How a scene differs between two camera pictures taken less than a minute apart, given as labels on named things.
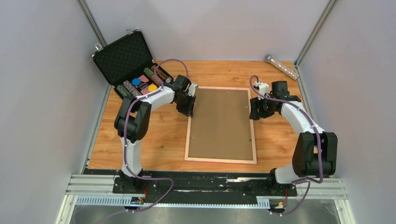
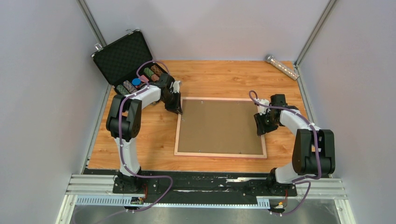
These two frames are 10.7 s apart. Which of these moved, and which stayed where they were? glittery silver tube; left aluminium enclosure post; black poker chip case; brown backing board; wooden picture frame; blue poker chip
Moved: wooden picture frame; brown backing board
Stayed: black poker chip case; left aluminium enclosure post; glittery silver tube; blue poker chip
